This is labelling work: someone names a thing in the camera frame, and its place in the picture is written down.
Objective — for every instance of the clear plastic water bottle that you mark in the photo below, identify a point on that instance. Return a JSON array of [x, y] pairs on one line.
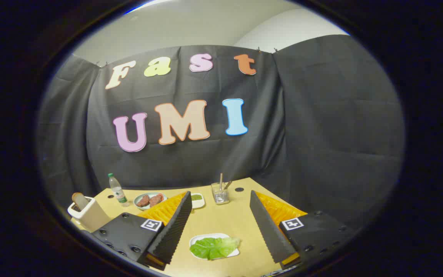
[[118, 192]]

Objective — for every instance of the brown meat piece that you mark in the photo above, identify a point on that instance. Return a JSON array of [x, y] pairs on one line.
[[155, 199], [142, 201]]

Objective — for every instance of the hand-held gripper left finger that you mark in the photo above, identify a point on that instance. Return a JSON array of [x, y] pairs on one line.
[[175, 231]]

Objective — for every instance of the clear glass cup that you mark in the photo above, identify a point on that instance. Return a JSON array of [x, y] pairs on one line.
[[220, 196]]

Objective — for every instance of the white square plate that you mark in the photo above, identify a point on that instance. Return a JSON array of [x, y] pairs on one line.
[[206, 237]]

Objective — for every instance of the black backdrop cloth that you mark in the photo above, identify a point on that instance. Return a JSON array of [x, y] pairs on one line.
[[321, 134]]

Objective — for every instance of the small brown spoon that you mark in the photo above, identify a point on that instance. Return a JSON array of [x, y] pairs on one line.
[[228, 184]]

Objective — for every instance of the white divided seasoning tray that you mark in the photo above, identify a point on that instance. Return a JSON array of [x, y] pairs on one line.
[[198, 203]]

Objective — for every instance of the cream white toaster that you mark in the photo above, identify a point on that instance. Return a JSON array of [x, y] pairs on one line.
[[90, 217]]

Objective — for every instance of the green lettuce leaf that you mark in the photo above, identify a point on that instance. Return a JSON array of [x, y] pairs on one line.
[[214, 247]]

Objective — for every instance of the white bread slice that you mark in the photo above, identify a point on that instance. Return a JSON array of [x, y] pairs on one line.
[[80, 201]]

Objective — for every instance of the light blue plate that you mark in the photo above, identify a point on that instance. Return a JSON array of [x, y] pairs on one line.
[[149, 207]]

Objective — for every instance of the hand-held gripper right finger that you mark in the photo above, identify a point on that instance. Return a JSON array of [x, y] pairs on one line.
[[267, 231]]

